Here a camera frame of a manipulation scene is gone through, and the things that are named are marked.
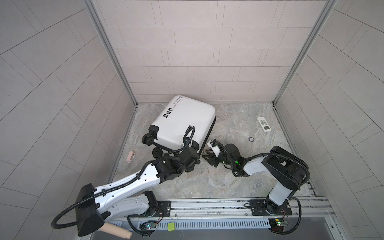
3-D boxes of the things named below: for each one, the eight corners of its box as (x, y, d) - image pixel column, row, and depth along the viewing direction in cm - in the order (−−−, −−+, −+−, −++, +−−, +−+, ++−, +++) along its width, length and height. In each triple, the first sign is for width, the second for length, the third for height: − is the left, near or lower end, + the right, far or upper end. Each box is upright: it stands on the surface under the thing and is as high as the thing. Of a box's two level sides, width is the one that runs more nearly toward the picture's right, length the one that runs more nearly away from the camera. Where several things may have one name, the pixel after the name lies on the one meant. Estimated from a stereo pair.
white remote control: (263, 132, 102) (264, 130, 100) (256, 118, 110) (257, 117, 108) (270, 131, 102) (271, 129, 101) (263, 118, 110) (264, 116, 109)
